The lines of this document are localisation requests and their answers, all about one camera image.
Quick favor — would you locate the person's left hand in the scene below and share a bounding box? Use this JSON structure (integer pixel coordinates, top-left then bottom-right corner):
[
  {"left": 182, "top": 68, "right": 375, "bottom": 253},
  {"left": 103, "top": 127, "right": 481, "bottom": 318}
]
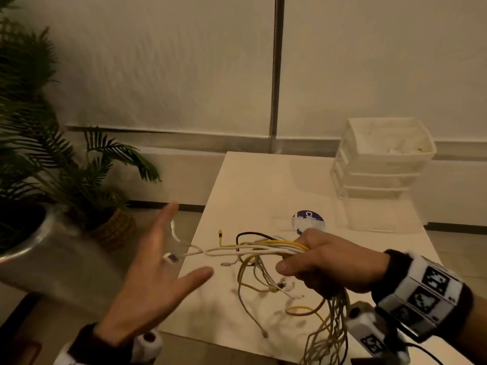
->
[{"left": 94, "top": 202, "right": 215, "bottom": 347}]

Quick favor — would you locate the person's right hand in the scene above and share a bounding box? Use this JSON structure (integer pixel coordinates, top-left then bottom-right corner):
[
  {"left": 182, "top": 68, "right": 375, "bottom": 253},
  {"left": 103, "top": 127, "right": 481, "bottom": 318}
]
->
[{"left": 274, "top": 228, "right": 391, "bottom": 299}]

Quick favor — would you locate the yellow cable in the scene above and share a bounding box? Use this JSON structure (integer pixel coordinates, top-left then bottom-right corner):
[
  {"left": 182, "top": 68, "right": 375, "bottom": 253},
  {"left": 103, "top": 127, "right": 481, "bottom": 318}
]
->
[
  {"left": 217, "top": 229, "right": 311, "bottom": 252},
  {"left": 236, "top": 255, "right": 332, "bottom": 333}
]

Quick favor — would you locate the white plastic drawer organizer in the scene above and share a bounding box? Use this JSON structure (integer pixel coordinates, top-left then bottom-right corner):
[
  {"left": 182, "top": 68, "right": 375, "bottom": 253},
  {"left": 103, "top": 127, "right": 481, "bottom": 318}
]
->
[{"left": 330, "top": 117, "right": 437, "bottom": 200}]

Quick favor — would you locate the person's right forearm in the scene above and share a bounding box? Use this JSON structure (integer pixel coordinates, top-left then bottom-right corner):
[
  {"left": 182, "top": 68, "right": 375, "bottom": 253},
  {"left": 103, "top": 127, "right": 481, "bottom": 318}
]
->
[{"left": 453, "top": 296, "right": 487, "bottom": 365}]

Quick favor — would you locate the round purple label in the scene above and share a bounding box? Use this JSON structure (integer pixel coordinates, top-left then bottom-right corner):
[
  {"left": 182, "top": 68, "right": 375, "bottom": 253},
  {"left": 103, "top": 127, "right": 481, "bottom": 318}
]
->
[{"left": 292, "top": 210, "right": 326, "bottom": 236}]

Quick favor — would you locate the black left wristband with markers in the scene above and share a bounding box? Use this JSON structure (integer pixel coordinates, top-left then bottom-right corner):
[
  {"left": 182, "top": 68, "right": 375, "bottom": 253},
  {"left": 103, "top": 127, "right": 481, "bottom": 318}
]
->
[{"left": 53, "top": 322, "right": 134, "bottom": 365}]

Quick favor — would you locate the black wristband with markers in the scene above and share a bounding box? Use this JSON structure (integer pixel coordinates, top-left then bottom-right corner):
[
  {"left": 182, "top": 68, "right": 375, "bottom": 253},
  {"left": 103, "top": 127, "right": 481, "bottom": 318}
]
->
[
  {"left": 53, "top": 322, "right": 134, "bottom": 365},
  {"left": 371, "top": 249, "right": 474, "bottom": 343}
]

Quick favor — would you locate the black right wristband with markers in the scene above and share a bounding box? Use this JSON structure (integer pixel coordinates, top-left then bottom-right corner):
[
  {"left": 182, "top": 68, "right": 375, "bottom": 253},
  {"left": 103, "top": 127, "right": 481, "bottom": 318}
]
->
[{"left": 371, "top": 249, "right": 474, "bottom": 343}]

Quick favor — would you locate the white table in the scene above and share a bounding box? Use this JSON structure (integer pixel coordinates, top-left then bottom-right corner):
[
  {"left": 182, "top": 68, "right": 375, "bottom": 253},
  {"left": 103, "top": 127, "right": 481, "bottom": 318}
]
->
[{"left": 159, "top": 151, "right": 474, "bottom": 365}]

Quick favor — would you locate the green palm plant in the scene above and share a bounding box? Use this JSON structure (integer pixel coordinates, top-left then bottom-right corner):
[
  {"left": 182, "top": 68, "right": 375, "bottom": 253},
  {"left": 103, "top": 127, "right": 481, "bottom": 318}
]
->
[{"left": 0, "top": 0, "right": 162, "bottom": 255}]

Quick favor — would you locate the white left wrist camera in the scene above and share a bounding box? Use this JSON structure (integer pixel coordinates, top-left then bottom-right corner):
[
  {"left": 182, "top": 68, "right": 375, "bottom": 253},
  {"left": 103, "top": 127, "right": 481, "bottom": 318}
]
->
[{"left": 131, "top": 328, "right": 164, "bottom": 364}]

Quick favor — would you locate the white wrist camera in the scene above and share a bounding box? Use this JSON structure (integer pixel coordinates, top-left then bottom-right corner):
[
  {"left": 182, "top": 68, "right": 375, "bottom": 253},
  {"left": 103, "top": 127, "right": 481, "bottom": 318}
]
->
[
  {"left": 344, "top": 301, "right": 411, "bottom": 365},
  {"left": 131, "top": 328, "right": 164, "bottom": 364}
]

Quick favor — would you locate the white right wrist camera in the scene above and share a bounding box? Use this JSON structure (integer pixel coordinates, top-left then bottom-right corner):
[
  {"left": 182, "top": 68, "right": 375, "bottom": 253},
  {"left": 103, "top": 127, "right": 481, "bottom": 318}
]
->
[{"left": 344, "top": 301, "right": 411, "bottom": 365}]

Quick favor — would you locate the black right camera cable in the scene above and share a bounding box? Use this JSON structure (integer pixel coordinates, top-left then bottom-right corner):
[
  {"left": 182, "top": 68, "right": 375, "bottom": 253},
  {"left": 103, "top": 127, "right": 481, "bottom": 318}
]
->
[{"left": 403, "top": 342, "right": 444, "bottom": 365}]

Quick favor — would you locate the metal wall strip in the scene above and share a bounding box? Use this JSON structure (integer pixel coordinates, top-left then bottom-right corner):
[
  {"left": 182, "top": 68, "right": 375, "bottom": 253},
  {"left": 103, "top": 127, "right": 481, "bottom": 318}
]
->
[{"left": 268, "top": 0, "right": 286, "bottom": 153}]

